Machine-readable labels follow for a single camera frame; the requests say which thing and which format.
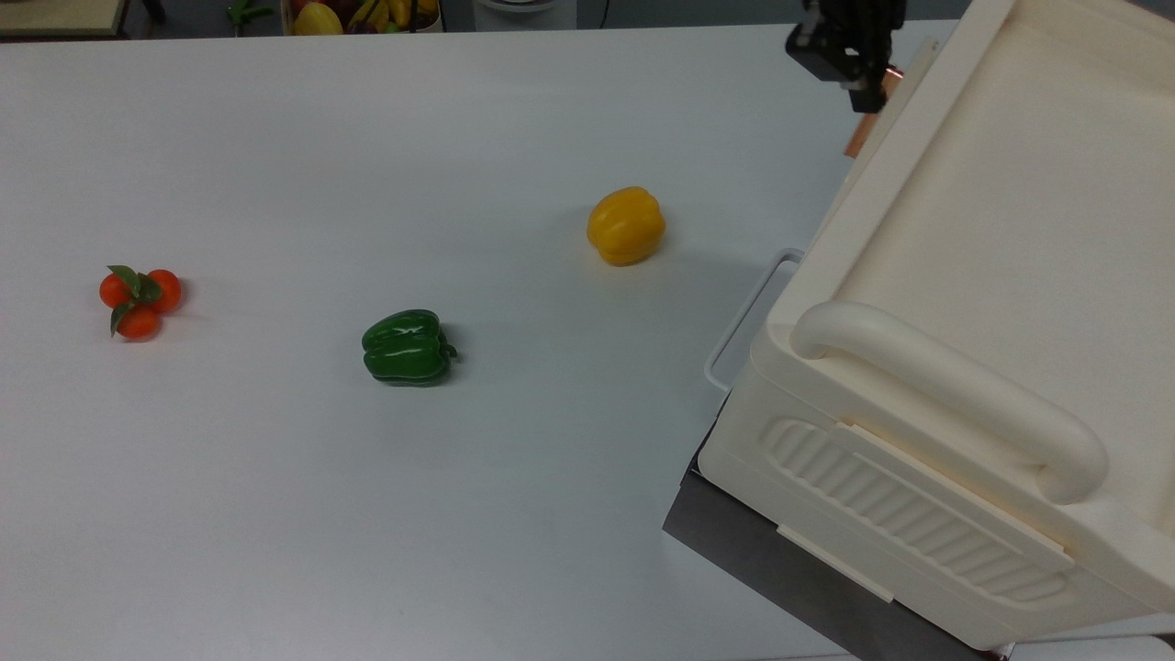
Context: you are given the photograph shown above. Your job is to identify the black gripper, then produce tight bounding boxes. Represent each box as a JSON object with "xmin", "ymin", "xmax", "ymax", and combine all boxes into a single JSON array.
[{"xmin": 785, "ymin": 0, "xmax": 908, "ymax": 116}]

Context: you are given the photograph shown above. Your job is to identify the copper cabinet door handle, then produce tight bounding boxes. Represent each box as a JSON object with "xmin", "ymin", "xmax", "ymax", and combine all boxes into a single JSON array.
[{"xmin": 844, "ymin": 64, "xmax": 906, "ymax": 160}]

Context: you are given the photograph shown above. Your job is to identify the cream plastic cabinet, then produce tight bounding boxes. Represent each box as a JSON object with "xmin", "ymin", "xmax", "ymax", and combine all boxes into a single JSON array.
[{"xmin": 698, "ymin": 0, "xmax": 1175, "ymax": 652}]

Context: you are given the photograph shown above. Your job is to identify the dark grey cabinet base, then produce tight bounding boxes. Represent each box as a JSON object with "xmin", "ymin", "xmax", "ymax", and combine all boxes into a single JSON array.
[{"xmin": 663, "ymin": 431, "xmax": 1002, "ymax": 661}]

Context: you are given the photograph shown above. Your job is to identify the yellow bell pepper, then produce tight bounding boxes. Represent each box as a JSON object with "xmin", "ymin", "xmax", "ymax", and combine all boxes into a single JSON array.
[{"xmin": 587, "ymin": 186, "xmax": 667, "ymax": 267}]

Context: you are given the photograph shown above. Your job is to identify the yellow banana bunch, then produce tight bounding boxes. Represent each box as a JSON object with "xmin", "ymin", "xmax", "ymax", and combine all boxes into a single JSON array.
[{"xmin": 347, "ymin": 0, "xmax": 414, "ymax": 31}]

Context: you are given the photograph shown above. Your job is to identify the fruit basket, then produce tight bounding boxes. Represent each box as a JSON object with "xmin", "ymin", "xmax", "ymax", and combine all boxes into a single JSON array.
[{"xmin": 280, "ymin": 0, "xmax": 443, "ymax": 36}]

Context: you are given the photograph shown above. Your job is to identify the green bell pepper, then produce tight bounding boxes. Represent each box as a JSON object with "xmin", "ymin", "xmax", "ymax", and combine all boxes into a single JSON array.
[{"xmin": 361, "ymin": 309, "xmax": 458, "ymax": 387}]

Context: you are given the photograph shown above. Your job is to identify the yellow mango fruit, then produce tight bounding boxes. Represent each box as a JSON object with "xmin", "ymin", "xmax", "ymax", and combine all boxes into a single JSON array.
[{"xmin": 293, "ymin": 2, "xmax": 344, "ymax": 36}]

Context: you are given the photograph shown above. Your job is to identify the orange tangerine cluster with leaves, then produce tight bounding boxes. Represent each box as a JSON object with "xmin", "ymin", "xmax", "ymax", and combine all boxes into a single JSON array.
[{"xmin": 99, "ymin": 264, "xmax": 183, "ymax": 341}]

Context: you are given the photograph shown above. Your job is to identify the wooden side table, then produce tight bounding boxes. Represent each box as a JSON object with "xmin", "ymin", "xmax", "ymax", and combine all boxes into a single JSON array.
[{"xmin": 0, "ymin": 0, "xmax": 129, "ymax": 39}]

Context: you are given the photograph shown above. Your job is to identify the white wire drawer handle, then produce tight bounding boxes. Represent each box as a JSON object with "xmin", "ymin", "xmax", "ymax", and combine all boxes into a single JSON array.
[{"xmin": 704, "ymin": 248, "xmax": 808, "ymax": 392}]

